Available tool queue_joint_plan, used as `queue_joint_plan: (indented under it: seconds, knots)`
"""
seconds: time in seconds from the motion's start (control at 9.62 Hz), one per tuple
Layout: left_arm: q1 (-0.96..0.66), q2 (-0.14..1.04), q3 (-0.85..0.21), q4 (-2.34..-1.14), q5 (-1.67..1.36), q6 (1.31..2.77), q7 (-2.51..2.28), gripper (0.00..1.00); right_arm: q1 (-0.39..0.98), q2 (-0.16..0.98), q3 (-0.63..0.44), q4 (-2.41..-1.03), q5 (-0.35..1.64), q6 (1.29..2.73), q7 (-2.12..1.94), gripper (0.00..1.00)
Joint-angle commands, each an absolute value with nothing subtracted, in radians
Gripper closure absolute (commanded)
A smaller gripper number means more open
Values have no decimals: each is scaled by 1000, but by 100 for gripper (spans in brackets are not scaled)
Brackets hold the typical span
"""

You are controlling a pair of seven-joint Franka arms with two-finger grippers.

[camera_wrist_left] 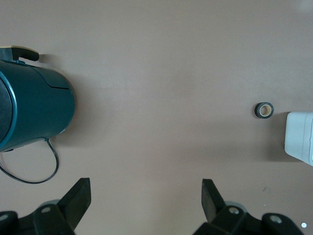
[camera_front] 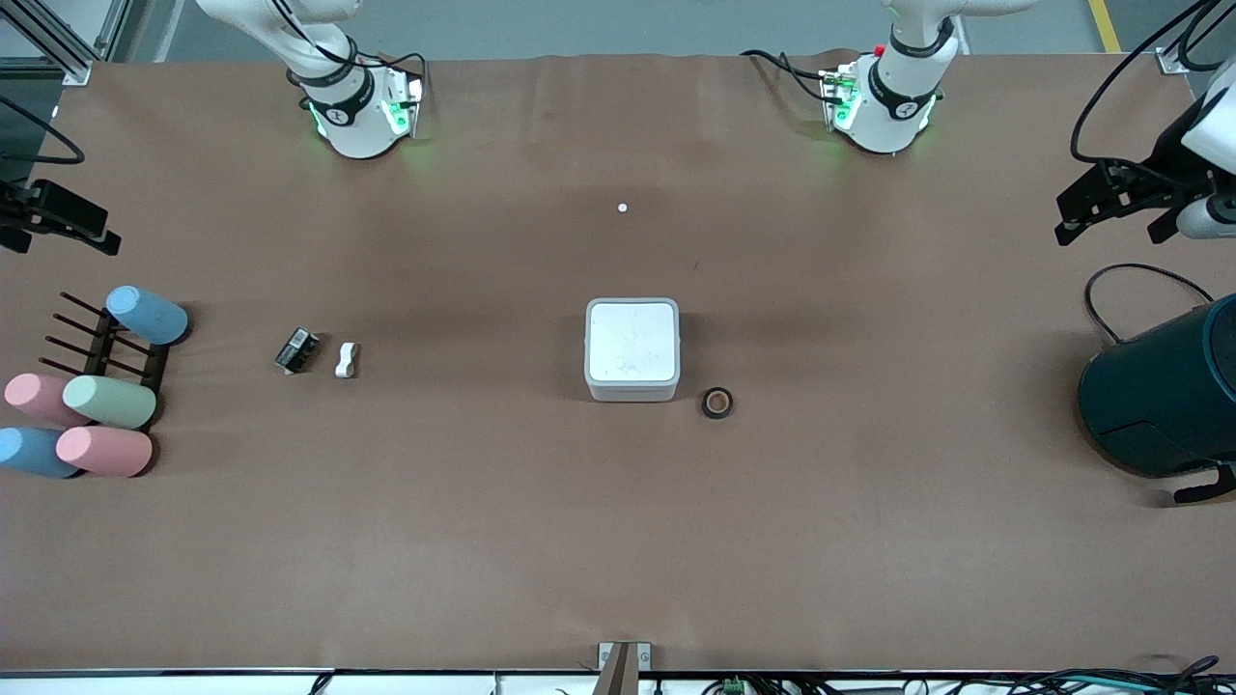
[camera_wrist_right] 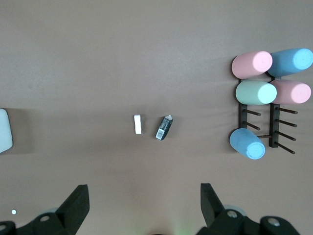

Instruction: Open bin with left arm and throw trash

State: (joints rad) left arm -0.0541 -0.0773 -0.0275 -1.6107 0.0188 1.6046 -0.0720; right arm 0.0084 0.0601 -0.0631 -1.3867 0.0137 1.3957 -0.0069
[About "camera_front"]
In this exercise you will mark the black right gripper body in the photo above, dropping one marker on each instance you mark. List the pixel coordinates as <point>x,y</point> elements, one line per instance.
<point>12,211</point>

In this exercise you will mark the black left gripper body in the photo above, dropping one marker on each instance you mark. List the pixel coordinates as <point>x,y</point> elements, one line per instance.
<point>1162,161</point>

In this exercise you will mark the small black box trash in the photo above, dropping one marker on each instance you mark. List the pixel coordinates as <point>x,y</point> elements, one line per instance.
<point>296,349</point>

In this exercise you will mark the small white plastic trash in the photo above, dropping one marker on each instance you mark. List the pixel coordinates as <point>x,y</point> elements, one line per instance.
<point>346,361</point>

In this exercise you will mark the black tape roll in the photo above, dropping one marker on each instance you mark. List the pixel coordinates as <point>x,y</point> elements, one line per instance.
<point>705,403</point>

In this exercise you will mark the white trash bin lid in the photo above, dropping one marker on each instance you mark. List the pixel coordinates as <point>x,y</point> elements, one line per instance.
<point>632,343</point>

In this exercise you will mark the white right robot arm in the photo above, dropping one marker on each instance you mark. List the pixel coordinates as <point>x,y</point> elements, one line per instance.
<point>348,116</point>

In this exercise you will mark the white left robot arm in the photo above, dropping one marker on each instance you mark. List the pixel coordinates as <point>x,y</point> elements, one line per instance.
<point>893,106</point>

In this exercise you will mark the white square trash bin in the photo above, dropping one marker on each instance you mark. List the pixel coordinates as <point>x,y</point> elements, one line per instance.
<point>632,393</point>

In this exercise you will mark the blue cup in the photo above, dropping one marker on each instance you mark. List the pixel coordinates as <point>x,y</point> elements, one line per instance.
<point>150,317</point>
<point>29,452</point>

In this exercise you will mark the dark wooden cup rack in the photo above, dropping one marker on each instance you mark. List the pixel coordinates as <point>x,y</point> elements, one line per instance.
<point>101,343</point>

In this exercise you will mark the pink cup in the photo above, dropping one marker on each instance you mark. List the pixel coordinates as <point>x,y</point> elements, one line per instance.
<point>34,396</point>
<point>104,451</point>

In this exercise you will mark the dark teal round appliance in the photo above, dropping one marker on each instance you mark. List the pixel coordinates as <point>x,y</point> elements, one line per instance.
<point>1159,396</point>

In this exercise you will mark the green cup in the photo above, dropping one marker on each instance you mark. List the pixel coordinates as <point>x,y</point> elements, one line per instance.
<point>111,402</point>

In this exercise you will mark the aluminium frame post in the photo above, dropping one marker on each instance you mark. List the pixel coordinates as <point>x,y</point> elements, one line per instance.
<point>1171,61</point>
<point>75,69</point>

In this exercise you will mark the metal table edge bracket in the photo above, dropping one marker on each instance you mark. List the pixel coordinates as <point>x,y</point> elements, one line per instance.
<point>623,666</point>

